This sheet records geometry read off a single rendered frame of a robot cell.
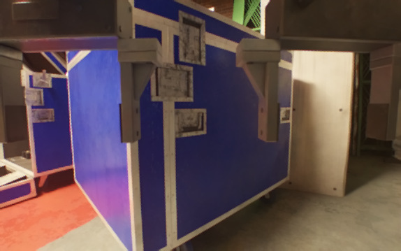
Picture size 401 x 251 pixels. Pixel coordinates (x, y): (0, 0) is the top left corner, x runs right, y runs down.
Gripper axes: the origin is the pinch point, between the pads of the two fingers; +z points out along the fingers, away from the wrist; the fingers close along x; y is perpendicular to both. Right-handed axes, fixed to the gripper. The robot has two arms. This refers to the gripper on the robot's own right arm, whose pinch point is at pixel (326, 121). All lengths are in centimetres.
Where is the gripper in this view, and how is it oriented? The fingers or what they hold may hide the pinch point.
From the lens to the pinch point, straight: 25.3
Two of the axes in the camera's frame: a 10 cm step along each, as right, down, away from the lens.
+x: 10.0, -0.1, 0.2
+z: 0.0, 10.0, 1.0
